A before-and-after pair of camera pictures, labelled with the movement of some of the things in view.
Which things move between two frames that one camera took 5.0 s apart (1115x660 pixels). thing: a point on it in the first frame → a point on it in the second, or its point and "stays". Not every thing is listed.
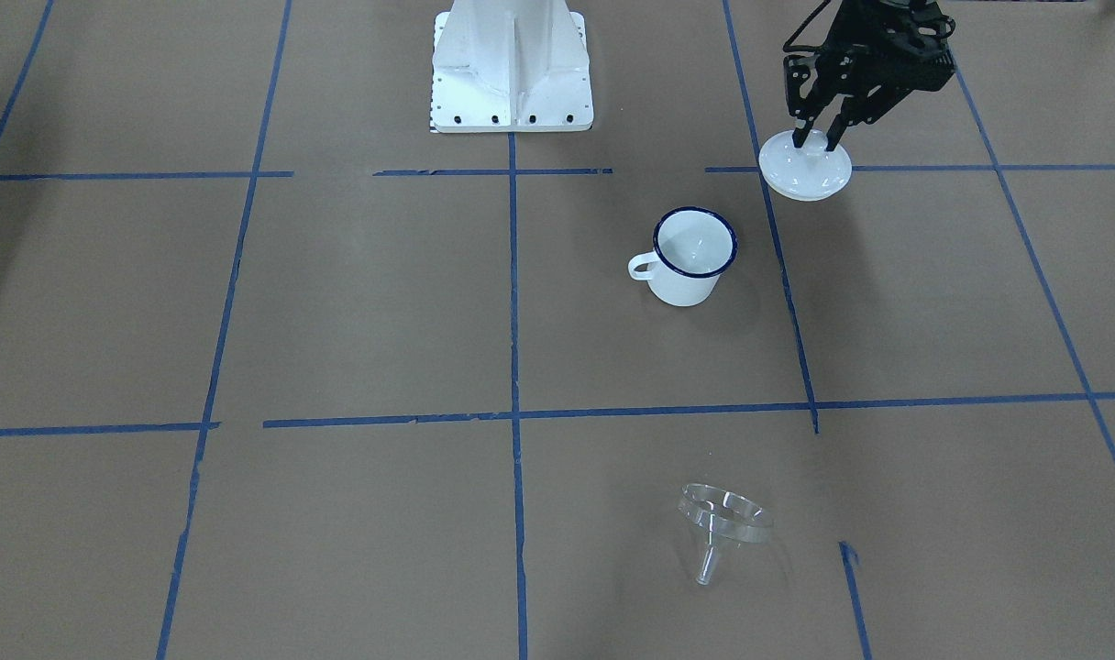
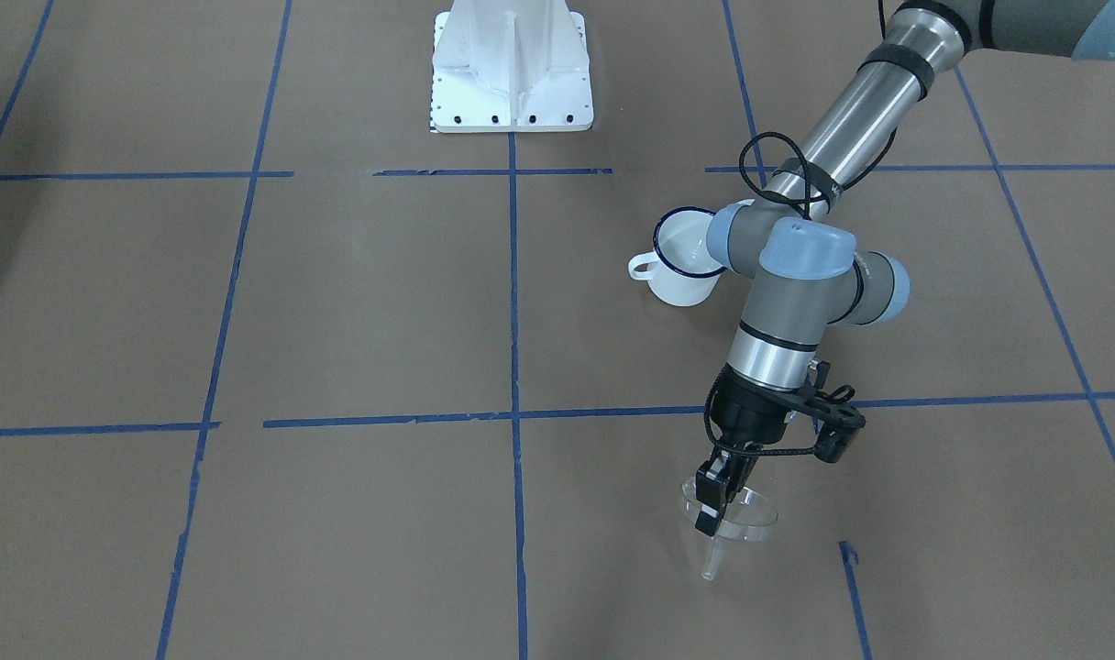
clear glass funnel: [716, 515] stays
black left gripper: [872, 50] → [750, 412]
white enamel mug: [692, 247] stays
